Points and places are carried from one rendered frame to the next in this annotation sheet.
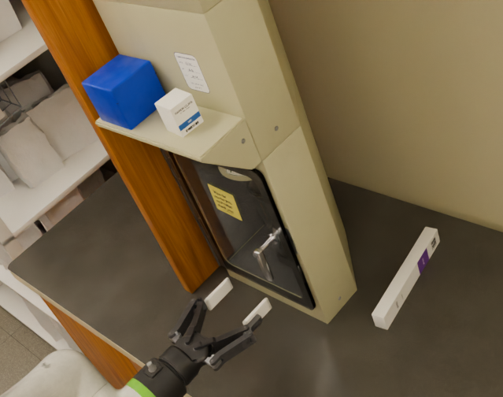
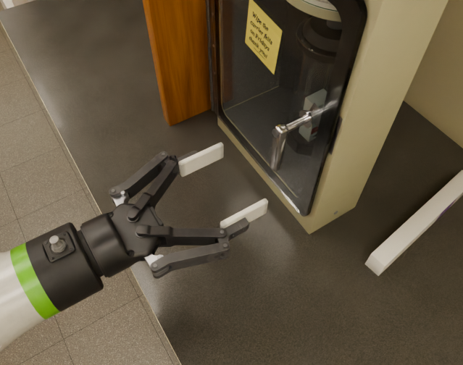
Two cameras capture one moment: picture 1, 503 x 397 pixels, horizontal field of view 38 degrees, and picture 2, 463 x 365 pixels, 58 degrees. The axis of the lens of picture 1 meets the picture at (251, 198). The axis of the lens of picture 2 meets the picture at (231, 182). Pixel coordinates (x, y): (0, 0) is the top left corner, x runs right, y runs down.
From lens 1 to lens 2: 0.90 m
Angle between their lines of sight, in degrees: 17
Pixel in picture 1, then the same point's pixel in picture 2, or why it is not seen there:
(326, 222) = (384, 126)
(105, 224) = (112, 13)
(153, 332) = (112, 151)
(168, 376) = (79, 268)
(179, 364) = (103, 252)
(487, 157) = not seen: outside the picture
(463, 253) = not seen: outside the picture
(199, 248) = (197, 81)
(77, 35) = not seen: outside the picture
